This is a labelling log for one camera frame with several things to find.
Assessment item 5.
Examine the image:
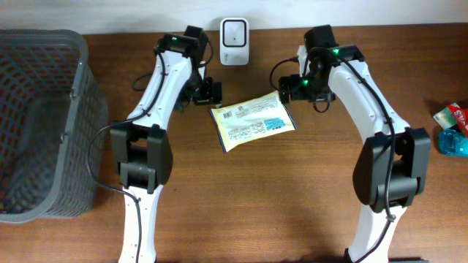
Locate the yellow wipes bag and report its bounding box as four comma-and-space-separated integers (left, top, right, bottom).
211, 91, 297, 153

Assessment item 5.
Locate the green tissue pack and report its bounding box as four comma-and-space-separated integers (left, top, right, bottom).
433, 107, 457, 129

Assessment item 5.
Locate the blue mouthwash bottle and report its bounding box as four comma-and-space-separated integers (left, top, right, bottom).
438, 129, 467, 158

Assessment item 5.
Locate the red candy bag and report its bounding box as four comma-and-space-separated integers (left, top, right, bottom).
448, 104, 468, 137

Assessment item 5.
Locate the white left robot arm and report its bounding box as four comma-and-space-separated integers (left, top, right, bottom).
110, 26, 222, 262

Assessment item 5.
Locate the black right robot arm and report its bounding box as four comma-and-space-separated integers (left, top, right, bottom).
279, 45, 431, 262

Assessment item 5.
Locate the white barcode scanner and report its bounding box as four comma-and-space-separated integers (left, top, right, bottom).
219, 18, 250, 66

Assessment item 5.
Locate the grey plastic basket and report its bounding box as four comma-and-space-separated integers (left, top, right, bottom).
1, 29, 108, 224

